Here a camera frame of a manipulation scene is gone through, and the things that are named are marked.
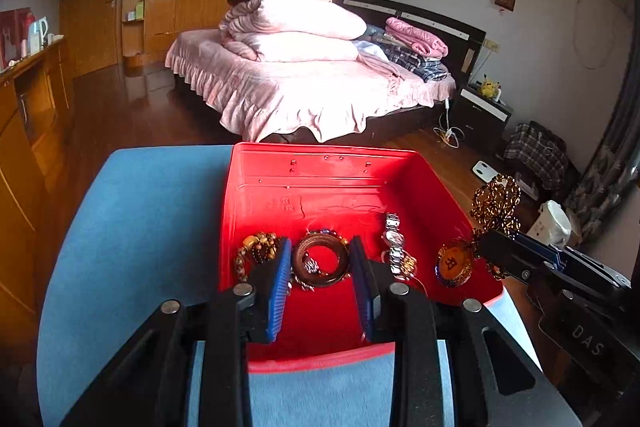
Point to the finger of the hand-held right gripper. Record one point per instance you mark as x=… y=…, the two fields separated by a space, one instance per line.
x=545 y=257
x=505 y=257

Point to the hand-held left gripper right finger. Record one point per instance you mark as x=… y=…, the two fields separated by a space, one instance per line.
x=362 y=292

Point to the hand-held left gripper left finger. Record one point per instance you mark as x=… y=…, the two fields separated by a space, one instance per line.
x=280 y=292

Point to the dark brown wooden bangle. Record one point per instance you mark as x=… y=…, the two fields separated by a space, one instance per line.
x=322 y=280

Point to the silver wrist watch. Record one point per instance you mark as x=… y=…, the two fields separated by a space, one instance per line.
x=395 y=239

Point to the red plastic box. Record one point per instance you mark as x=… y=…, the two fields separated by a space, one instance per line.
x=320 y=187

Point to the white plastic bin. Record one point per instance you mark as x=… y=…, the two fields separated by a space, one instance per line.
x=552 y=222

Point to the white bathroom scale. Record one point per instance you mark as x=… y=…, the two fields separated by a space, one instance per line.
x=483 y=170

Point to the plaid bag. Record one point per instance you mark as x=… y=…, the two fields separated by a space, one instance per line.
x=537 y=154

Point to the patterned grey curtain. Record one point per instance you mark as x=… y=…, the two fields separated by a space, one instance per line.
x=605 y=167

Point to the dark nightstand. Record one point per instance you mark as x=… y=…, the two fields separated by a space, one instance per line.
x=482 y=122

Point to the yellow plush toy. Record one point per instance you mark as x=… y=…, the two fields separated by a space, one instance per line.
x=488 y=87

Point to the bed with pink sheet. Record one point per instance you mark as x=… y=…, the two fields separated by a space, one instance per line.
x=280 y=92

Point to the plaid clothes pile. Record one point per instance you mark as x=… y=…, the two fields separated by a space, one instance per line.
x=415 y=64

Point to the dark wooden headboard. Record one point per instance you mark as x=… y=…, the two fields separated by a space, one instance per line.
x=450 y=27

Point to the small folded pink blanket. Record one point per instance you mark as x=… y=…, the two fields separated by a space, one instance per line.
x=415 y=34

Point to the pink folded quilt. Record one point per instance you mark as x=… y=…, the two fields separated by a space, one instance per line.
x=300 y=48
x=300 y=14

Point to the wooden sideboard cabinet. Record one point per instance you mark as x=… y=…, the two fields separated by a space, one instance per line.
x=25 y=147

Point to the wooden door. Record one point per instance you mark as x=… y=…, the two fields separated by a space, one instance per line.
x=92 y=17

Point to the pale blue kettle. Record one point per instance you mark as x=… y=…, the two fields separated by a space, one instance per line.
x=37 y=34

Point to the red thermos flask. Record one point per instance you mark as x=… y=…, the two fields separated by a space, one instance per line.
x=26 y=32

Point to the wall socket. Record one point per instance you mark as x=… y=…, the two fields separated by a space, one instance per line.
x=492 y=45

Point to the red picture frame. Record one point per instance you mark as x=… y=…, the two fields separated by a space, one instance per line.
x=11 y=37

